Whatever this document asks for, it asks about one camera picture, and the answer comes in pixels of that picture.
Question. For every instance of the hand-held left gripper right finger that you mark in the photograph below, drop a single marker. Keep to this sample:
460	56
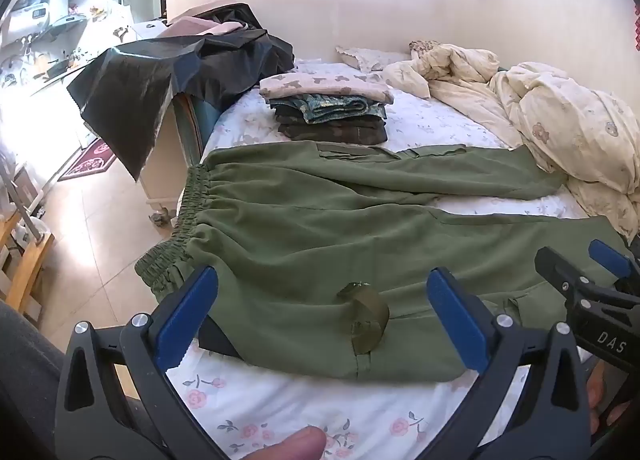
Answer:
455	320

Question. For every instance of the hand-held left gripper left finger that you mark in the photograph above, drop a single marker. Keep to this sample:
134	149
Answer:
185	320

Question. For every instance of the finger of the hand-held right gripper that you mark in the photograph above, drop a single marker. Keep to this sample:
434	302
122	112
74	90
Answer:
607	256
555	265

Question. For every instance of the green pants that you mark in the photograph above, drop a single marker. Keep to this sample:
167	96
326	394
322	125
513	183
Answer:
300	240

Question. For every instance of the person's right hand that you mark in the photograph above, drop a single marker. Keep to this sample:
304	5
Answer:
597	395

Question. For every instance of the person's left hand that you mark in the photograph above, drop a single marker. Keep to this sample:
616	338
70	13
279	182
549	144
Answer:
290	445

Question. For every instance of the white floral bed sheet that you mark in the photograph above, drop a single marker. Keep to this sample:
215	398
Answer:
280	405

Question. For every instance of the cream floral quilt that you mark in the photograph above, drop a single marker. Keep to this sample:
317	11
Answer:
560	120

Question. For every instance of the white wheeled cabinet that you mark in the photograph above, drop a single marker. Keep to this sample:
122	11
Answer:
162	175

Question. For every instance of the wooden chair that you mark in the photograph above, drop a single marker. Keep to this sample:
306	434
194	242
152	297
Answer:
30	265

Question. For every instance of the red patterned rug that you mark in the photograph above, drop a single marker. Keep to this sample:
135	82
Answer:
87	162

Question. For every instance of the black cloth on cart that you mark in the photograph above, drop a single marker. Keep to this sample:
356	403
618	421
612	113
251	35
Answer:
130	85

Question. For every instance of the folded teal patterned cloth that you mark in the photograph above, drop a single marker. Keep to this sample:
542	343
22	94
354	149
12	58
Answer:
330	107

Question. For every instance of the brown patterned cloth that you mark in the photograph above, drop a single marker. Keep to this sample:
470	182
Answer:
424	46

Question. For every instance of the white floral pillow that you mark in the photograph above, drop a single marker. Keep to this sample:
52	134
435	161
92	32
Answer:
370	59

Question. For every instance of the black jacket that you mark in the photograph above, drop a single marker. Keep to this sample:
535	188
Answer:
235	15

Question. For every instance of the range hood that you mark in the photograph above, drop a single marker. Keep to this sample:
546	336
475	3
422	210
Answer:
65	25

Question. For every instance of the white water heater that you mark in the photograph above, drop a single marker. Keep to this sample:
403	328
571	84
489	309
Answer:
40	10

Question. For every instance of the teal bed frame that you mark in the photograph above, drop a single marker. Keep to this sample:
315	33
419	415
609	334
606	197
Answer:
205	120

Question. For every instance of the red hanging wall decoration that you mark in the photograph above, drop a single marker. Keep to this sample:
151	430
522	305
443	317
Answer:
637	27

